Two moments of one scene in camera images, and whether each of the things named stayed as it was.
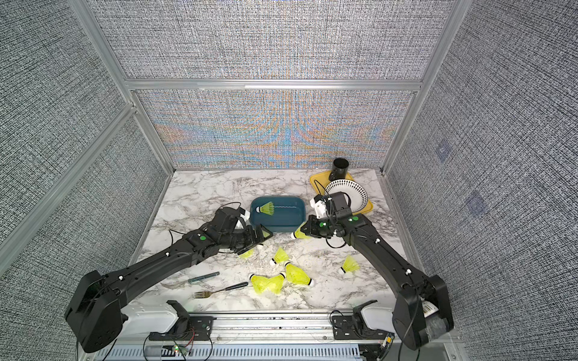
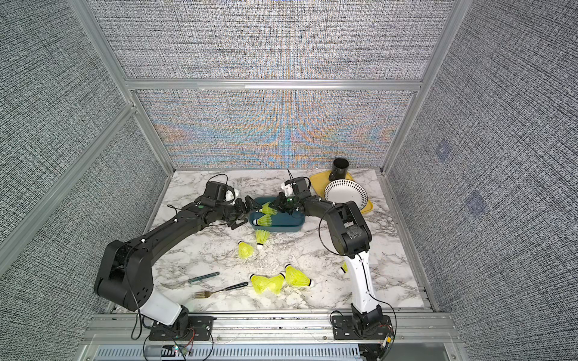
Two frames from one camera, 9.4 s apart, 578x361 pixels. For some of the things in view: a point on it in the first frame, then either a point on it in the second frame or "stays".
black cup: x=339 y=169 stays
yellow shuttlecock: x=280 y=256 -> x=266 y=209
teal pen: x=204 y=277 stays
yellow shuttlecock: x=247 y=254 stays
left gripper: x=252 y=241 -> x=242 y=211
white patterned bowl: x=356 y=193 stays
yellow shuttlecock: x=298 y=234 -> x=264 y=220
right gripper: x=312 y=221 -> x=279 y=202
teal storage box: x=278 y=213 stays
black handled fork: x=202 y=294 stays
